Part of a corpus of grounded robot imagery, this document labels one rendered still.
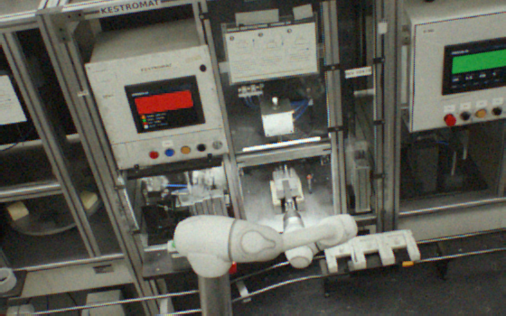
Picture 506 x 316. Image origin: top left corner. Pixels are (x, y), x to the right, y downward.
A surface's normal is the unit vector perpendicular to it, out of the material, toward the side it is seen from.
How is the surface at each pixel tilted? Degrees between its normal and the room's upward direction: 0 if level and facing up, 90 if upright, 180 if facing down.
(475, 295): 0
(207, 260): 80
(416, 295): 0
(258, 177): 0
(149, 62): 90
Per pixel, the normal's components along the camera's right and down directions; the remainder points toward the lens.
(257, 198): -0.13, -0.78
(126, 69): 0.07, 0.61
